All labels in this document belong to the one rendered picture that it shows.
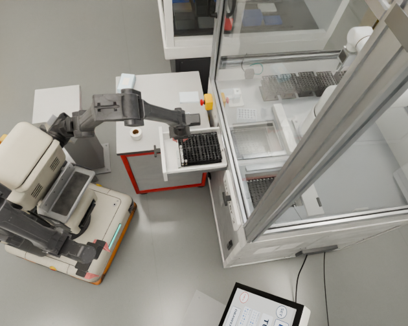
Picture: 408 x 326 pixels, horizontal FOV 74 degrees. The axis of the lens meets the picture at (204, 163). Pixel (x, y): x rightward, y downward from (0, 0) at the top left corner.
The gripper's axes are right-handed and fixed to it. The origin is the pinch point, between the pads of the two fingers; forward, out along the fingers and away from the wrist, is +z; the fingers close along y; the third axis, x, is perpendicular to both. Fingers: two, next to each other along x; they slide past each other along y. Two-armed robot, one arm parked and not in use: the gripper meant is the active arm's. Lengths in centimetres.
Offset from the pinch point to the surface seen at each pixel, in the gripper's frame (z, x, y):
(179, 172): 9.4, 13.7, 2.5
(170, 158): 13.3, 2.9, 6.1
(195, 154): 7.2, 5.2, -7.7
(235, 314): -5, 82, -12
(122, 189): 97, -18, 50
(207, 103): 7.4, -28.5, -19.4
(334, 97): -85, 47, -24
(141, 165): 42, -10, 26
